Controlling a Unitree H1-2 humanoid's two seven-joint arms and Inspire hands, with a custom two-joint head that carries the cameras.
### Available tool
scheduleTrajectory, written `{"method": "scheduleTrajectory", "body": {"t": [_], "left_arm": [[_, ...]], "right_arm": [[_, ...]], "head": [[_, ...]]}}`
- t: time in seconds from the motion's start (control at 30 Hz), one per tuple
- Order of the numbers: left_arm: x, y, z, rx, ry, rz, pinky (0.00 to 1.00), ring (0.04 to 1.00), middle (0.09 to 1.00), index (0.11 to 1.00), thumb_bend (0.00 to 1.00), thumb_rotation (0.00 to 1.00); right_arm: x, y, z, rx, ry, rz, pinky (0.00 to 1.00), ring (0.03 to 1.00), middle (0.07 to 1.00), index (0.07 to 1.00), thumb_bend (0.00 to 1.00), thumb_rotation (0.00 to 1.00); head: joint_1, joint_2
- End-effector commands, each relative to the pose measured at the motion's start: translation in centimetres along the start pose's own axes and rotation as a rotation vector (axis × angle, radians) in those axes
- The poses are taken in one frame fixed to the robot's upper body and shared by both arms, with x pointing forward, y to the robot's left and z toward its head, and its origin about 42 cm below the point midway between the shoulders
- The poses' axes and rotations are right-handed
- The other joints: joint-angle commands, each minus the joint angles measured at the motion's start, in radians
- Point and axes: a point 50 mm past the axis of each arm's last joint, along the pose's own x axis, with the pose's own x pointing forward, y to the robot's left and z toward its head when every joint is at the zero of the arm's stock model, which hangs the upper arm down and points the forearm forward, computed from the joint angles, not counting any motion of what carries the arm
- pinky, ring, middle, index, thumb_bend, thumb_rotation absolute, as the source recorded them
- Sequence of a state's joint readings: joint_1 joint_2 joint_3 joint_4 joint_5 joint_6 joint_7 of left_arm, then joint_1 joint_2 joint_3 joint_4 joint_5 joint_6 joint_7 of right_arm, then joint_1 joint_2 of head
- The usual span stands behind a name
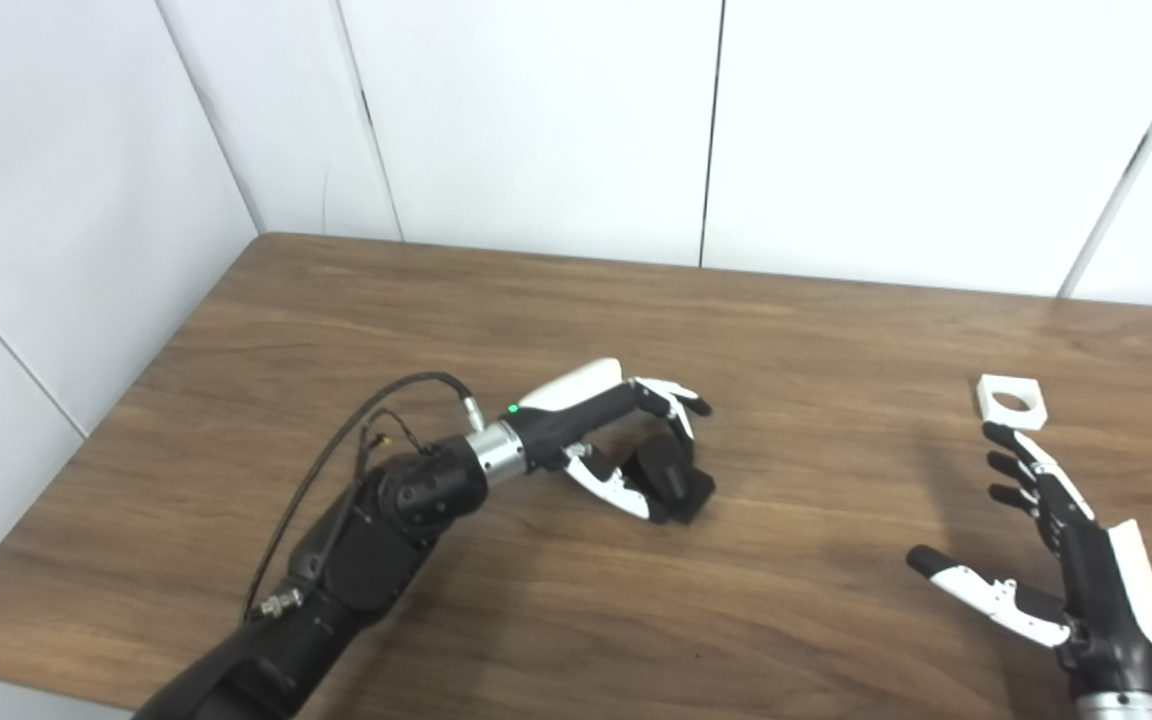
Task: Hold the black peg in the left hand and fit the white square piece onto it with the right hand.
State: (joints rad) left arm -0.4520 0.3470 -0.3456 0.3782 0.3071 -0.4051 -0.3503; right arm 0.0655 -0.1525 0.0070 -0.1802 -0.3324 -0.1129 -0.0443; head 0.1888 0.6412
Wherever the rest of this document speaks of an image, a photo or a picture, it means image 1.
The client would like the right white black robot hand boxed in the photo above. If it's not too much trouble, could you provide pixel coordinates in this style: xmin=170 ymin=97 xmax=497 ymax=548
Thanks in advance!
xmin=906 ymin=420 xmax=1152 ymax=699

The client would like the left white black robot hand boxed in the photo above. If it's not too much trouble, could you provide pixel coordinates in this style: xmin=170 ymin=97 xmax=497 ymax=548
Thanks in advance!
xmin=506 ymin=357 xmax=714 ymax=523

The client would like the black peg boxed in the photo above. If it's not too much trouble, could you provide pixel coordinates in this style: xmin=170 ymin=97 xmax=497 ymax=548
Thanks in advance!
xmin=616 ymin=432 xmax=717 ymax=526

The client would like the white square piece with hole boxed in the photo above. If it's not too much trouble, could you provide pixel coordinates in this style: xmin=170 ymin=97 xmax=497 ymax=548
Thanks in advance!
xmin=976 ymin=374 xmax=1049 ymax=432

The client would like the thin left wrist wire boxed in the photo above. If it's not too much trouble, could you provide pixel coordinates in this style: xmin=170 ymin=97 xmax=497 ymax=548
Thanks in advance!
xmin=358 ymin=406 xmax=429 ymax=461

